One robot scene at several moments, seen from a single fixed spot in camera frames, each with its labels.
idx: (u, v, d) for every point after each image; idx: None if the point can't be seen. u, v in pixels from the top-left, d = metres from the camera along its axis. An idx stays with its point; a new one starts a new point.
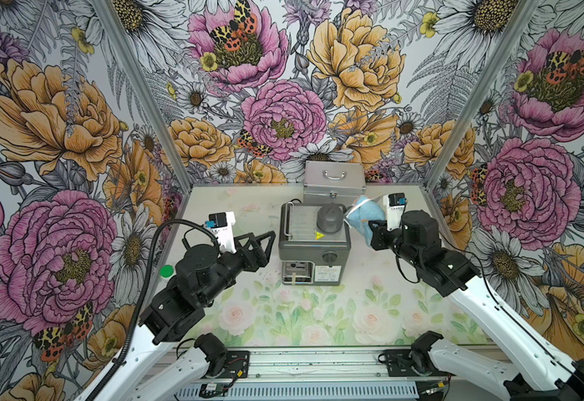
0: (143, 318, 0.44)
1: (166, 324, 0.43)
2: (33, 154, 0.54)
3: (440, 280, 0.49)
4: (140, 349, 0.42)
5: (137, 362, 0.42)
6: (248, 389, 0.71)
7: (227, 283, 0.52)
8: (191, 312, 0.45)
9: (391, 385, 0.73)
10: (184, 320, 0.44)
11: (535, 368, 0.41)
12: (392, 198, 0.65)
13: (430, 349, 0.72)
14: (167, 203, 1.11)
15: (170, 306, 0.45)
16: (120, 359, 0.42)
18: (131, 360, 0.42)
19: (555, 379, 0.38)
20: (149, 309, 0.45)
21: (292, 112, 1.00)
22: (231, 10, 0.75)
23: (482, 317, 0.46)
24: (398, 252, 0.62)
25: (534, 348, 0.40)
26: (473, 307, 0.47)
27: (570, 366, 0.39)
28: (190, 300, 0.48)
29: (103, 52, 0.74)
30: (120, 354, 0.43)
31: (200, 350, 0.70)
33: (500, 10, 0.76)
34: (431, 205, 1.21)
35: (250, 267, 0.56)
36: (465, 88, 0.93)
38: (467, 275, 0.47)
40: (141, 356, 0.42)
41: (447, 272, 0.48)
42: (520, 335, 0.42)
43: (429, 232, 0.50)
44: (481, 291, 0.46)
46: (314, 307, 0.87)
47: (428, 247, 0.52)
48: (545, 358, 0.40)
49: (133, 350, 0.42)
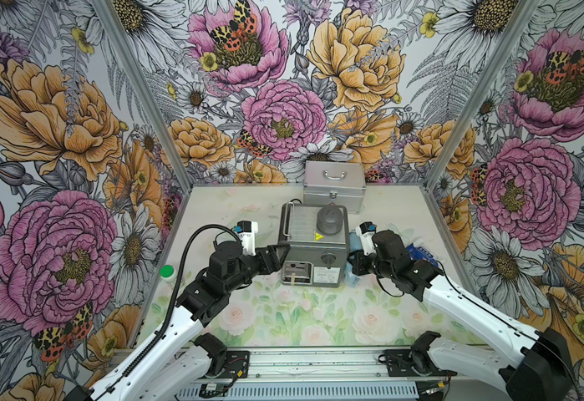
0: (179, 301, 0.52)
1: (200, 307, 0.51)
2: (33, 154, 0.54)
3: (411, 285, 0.56)
4: (180, 324, 0.49)
5: (176, 335, 0.47)
6: (248, 389, 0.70)
7: (246, 280, 0.61)
8: (220, 297, 0.53)
9: (391, 384, 0.73)
10: (214, 304, 0.52)
11: (503, 344, 0.44)
12: (363, 225, 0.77)
13: (430, 348, 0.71)
14: (167, 203, 1.11)
15: (203, 293, 0.53)
16: (161, 332, 0.47)
18: (170, 333, 0.47)
19: (520, 348, 0.41)
20: (184, 294, 0.53)
21: (292, 112, 1.00)
22: (231, 10, 0.75)
23: (452, 309, 0.52)
24: (378, 271, 0.67)
25: (497, 325, 0.45)
26: (441, 302, 0.53)
27: (532, 334, 0.42)
28: (219, 289, 0.56)
29: (103, 52, 0.74)
30: (160, 327, 0.48)
31: (202, 348, 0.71)
33: (500, 10, 0.76)
34: (430, 205, 1.21)
35: (267, 271, 0.64)
36: (465, 88, 0.93)
38: (434, 276, 0.55)
40: (180, 330, 0.48)
41: (414, 276, 0.56)
42: (484, 317, 0.46)
43: (394, 246, 0.60)
44: (444, 286, 0.53)
46: (314, 307, 0.87)
47: (398, 260, 0.61)
48: (510, 332, 0.43)
49: (172, 327, 0.48)
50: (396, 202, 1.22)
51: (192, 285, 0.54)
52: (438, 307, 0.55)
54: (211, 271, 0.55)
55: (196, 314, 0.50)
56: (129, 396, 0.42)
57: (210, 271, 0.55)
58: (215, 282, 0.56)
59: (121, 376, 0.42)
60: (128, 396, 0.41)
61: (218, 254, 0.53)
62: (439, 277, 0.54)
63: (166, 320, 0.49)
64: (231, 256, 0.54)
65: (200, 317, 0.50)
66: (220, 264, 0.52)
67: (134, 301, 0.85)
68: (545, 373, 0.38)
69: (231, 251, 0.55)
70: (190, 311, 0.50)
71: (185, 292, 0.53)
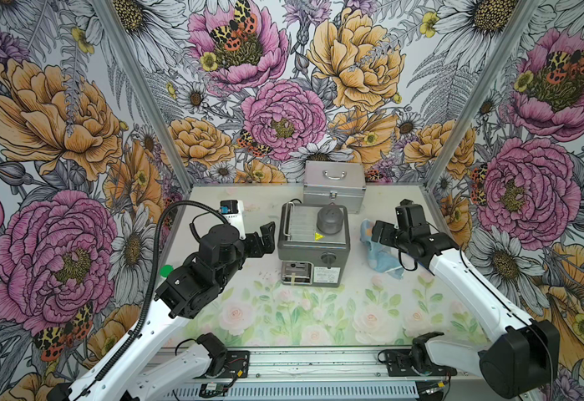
0: (159, 292, 0.45)
1: (183, 299, 0.44)
2: (33, 154, 0.54)
3: (422, 250, 0.58)
4: (155, 322, 0.42)
5: (152, 335, 0.42)
6: (248, 389, 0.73)
7: (235, 267, 0.53)
8: (206, 289, 0.46)
9: (391, 385, 0.73)
10: (200, 295, 0.45)
11: (490, 317, 0.44)
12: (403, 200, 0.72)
13: (429, 342, 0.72)
14: (166, 203, 1.10)
15: (185, 282, 0.45)
16: (136, 332, 0.42)
18: (147, 332, 0.42)
19: (505, 325, 0.42)
20: (165, 284, 0.45)
21: (292, 112, 1.00)
22: (231, 10, 0.75)
23: (454, 280, 0.52)
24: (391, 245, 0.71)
25: (491, 302, 0.45)
26: (446, 272, 0.53)
27: (525, 319, 0.42)
28: (208, 277, 0.48)
29: (103, 52, 0.74)
30: (135, 327, 0.42)
31: (203, 347, 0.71)
33: (500, 10, 0.76)
34: (430, 205, 1.21)
35: (256, 252, 0.59)
36: (465, 88, 0.93)
38: (448, 247, 0.55)
40: (156, 329, 0.42)
41: (429, 243, 0.56)
42: (482, 292, 0.46)
43: (415, 213, 0.63)
44: (454, 258, 0.53)
46: (314, 307, 0.87)
47: (416, 226, 0.63)
48: (501, 311, 0.43)
49: (148, 324, 0.42)
50: (395, 201, 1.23)
51: (176, 273, 0.46)
52: (444, 277, 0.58)
54: (200, 257, 0.48)
55: (176, 310, 0.43)
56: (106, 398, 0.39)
57: (200, 259, 0.48)
58: (204, 270, 0.48)
59: (96, 379, 0.39)
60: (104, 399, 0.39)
61: (210, 238, 0.46)
62: (451, 250, 0.54)
63: (141, 318, 0.43)
64: (222, 243, 0.46)
65: (180, 312, 0.43)
66: (211, 249, 0.45)
67: (134, 300, 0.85)
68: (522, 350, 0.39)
69: (225, 237, 0.47)
70: (169, 307, 0.43)
71: (165, 283, 0.45)
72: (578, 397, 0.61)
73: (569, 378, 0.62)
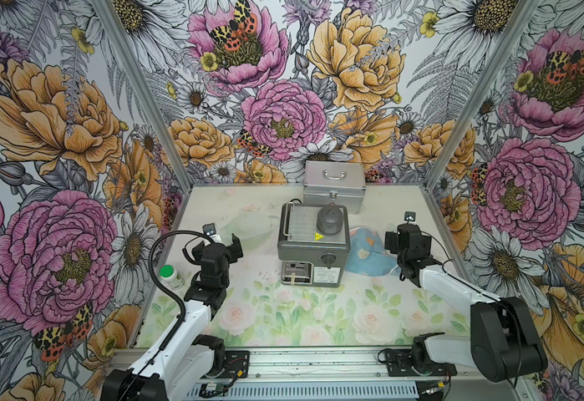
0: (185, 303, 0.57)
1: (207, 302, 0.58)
2: (33, 154, 0.54)
3: (412, 272, 0.66)
4: (195, 310, 0.56)
5: (195, 317, 0.54)
6: (249, 389, 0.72)
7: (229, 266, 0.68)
8: (220, 289, 0.62)
9: (391, 385, 0.73)
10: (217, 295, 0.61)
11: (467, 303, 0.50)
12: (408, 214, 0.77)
13: (427, 339, 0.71)
14: (166, 203, 1.10)
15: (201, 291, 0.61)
16: (182, 317, 0.54)
18: (190, 317, 0.54)
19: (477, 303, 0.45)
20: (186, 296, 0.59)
21: (292, 112, 1.00)
22: (231, 10, 0.75)
23: (438, 285, 0.59)
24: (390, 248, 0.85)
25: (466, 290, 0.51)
26: (430, 281, 0.61)
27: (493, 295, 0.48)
28: (216, 284, 0.65)
29: (103, 52, 0.74)
30: (181, 312, 0.55)
31: (202, 347, 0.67)
33: (500, 10, 0.76)
34: (430, 205, 1.21)
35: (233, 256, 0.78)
36: (465, 88, 0.93)
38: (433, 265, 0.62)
40: (197, 313, 0.55)
41: (416, 267, 0.65)
42: (459, 286, 0.52)
43: (414, 240, 0.70)
44: (434, 269, 0.61)
46: (314, 307, 0.87)
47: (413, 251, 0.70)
48: (474, 293, 0.49)
49: (189, 313, 0.55)
50: (396, 201, 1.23)
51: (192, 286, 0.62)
52: (429, 286, 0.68)
54: (204, 273, 0.64)
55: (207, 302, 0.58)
56: (169, 367, 0.45)
57: (204, 272, 0.63)
58: (211, 279, 0.64)
59: (156, 352, 0.46)
60: (168, 366, 0.45)
61: (206, 254, 0.62)
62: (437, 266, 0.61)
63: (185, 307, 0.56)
64: (217, 254, 0.63)
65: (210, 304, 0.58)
66: (212, 263, 0.62)
67: (134, 300, 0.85)
68: (492, 320, 0.43)
69: (217, 249, 0.64)
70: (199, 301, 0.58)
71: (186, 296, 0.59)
72: (578, 397, 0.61)
73: (570, 378, 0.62)
